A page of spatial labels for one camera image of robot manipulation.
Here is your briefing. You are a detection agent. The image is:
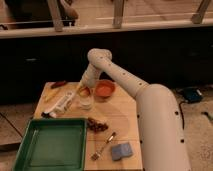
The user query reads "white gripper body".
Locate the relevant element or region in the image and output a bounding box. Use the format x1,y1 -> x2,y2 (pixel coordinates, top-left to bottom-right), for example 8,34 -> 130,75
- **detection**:
77,68 -> 100,90

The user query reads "orange apple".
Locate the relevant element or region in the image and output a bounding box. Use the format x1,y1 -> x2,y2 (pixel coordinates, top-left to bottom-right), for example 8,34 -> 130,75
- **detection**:
79,88 -> 90,97

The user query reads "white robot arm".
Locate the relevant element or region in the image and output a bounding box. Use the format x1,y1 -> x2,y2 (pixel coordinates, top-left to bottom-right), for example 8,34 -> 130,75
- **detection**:
80,48 -> 192,171

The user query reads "white paper cup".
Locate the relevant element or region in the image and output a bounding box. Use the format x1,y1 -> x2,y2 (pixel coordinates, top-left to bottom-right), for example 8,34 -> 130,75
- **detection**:
78,91 -> 93,110

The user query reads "orange bowl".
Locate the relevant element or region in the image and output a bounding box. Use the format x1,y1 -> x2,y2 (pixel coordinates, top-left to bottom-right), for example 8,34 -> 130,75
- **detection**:
94,79 -> 115,98

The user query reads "red sausage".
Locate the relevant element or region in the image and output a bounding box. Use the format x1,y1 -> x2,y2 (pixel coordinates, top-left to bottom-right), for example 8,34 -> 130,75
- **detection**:
51,81 -> 67,89

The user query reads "white tube black cap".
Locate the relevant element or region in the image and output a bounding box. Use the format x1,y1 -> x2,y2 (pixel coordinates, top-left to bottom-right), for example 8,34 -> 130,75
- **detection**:
41,91 -> 76,118

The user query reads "brown dried fruit cluster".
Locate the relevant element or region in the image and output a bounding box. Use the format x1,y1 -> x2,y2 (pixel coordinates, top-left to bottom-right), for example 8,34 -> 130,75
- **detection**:
87,118 -> 108,133

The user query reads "blue sponge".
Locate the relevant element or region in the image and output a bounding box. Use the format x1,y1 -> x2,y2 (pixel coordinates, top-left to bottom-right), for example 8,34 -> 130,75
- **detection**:
111,142 -> 133,161

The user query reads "green plastic tray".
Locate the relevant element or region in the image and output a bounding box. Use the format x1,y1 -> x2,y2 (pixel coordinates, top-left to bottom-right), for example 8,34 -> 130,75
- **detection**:
12,119 -> 87,171

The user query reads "blue box on floor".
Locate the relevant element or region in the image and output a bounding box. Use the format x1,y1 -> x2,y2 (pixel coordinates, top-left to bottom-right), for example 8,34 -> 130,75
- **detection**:
181,88 -> 203,103

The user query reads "metal fork wooden handle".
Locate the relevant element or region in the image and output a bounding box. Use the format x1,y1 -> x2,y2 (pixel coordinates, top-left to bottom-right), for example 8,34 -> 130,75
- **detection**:
91,132 -> 116,161

